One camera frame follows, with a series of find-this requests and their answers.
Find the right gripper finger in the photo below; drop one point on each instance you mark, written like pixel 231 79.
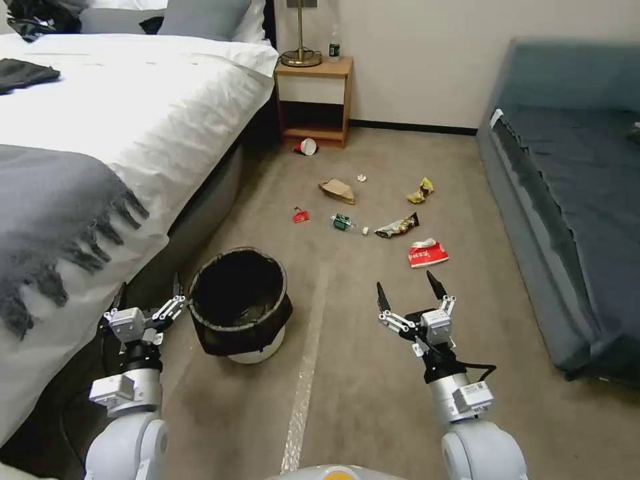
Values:
pixel 395 321
pixel 437 287

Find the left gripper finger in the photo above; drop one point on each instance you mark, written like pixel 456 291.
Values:
pixel 119 300
pixel 170 307

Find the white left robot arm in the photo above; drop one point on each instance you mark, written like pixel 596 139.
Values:
pixel 130 392

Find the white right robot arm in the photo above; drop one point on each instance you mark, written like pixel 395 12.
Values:
pixel 460 400

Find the black trash can liner bag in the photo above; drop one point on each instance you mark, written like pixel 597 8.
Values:
pixel 225 340

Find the white round trash can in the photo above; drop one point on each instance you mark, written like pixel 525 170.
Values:
pixel 260 352

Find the clear floor tape strip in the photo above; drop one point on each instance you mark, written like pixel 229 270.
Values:
pixel 305 380

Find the red and white carton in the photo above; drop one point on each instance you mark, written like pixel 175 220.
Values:
pixel 425 255

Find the dark brown snack wrapper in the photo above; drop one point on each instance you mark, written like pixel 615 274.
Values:
pixel 395 228

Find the yellow snack wrapper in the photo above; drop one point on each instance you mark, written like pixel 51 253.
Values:
pixel 417 195

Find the crushed green label bottle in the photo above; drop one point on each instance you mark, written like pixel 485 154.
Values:
pixel 342 221

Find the grey upholstered bed base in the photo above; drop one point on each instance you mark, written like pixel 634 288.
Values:
pixel 212 197

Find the grey fringed blanket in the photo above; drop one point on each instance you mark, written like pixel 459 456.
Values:
pixel 50 200

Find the small white crumpled paper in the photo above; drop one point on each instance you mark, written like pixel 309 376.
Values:
pixel 362 177

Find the crumpled brown paper bag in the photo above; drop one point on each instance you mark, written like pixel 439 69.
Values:
pixel 340 190

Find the small red wrapper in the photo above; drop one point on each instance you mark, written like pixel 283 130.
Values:
pixel 301 216

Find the white robot front shell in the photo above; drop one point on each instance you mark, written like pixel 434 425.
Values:
pixel 325 474

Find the white sofa tag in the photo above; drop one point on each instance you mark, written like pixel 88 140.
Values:
pixel 497 118

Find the white bed duvet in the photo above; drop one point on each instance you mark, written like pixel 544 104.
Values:
pixel 150 110

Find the blue-grey sofa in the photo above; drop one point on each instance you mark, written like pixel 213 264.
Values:
pixel 575 150

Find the red paper cup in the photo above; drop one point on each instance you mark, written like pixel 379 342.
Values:
pixel 303 146

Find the wooden nightstand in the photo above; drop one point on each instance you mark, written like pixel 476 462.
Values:
pixel 310 90

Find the black folded garment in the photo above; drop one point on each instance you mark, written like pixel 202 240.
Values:
pixel 25 74

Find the clear bottle with green label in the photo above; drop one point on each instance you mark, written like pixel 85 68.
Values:
pixel 334 50

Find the brass table lamp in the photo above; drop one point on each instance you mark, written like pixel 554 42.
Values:
pixel 300 57

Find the small black cloth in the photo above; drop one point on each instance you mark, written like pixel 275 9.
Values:
pixel 151 25

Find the grey pillow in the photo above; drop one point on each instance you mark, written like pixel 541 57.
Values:
pixel 205 17

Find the black crumpled plastic bag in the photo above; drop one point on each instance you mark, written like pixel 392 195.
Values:
pixel 42 15

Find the white pillow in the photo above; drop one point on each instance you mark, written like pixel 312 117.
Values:
pixel 254 20

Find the dark headboard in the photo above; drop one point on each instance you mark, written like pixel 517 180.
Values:
pixel 270 22

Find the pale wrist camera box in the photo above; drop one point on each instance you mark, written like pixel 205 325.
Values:
pixel 437 326
pixel 127 322

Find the grey wall switch plate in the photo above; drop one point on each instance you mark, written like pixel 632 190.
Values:
pixel 302 3

